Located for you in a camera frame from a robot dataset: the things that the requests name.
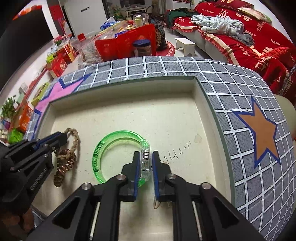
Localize white dining table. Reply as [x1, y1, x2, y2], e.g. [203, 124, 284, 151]
[120, 7, 146, 15]

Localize grey garment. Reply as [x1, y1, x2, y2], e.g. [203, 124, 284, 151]
[230, 32, 255, 45]

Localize beige armchair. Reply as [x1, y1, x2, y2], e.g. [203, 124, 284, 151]
[275, 94, 296, 139]

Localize yellow-green crate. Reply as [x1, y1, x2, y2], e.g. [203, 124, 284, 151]
[31, 82, 50, 107]

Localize pink flower bouquet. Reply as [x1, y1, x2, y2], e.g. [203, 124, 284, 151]
[54, 35, 70, 45]

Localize dark green cloth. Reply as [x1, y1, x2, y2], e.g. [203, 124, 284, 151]
[165, 8, 197, 28]

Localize red gift box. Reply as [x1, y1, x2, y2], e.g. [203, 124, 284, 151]
[47, 57, 67, 78]
[58, 43, 77, 63]

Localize clear plastic bags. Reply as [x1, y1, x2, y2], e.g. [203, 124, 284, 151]
[79, 30, 116, 65]

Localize patterned cushion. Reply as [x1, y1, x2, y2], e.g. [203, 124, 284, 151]
[238, 7, 272, 22]

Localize round red floor mat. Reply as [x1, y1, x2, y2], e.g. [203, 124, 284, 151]
[156, 40, 177, 57]

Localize clear plastic container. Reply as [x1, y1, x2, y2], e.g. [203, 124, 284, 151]
[133, 13, 149, 27]

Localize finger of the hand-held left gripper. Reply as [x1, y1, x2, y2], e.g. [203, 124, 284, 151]
[9, 131, 68, 154]
[5, 145, 56, 170]

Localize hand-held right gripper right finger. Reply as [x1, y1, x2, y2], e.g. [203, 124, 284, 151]
[151, 151, 266, 241]

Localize green potted plant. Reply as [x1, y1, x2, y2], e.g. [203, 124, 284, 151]
[1, 97, 16, 118]

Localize blue-lidded jar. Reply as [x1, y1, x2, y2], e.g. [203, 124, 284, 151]
[132, 40, 152, 57]

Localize red covered sofa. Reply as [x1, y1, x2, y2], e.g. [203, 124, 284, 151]
[165, 0, 296, 95]

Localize grey shallow box tray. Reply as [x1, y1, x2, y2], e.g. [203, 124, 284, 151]
[37, 75, 236, 241]

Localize light blue clothes pile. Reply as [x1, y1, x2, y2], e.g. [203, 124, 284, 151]
[191, 14, 244, 36]

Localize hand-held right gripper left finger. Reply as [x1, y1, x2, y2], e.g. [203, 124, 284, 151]
[25, 151, 141, 241]

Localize green plastic bag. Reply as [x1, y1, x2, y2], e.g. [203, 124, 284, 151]
[7, 128, 25, 144]

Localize red gift bag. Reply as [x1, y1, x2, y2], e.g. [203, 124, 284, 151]
[95, 23, 156, 63]

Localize green plastic bracelet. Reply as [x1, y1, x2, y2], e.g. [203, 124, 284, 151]
[92, 130, 153, 188]

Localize brown braided bead bracelet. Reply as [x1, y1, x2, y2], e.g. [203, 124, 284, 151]
[53, 128, 80, 188]

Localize orange cardboard box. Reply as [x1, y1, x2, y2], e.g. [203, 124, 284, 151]
[14, 104, 34, 132]

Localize small white stool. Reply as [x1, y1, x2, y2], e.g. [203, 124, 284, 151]
[175, 38, 197, 57]

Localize red pillow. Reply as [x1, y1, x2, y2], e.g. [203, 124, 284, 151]
[215, 0, 251, 10]

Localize dark patterned bag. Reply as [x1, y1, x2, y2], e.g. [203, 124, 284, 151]
[150, 16, 168, 52]

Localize grey checked star tablecloth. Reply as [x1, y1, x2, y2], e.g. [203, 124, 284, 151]
[24, 56, 294, 241]

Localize black television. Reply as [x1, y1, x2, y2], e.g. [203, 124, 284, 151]
[0, 7, 55, 91]

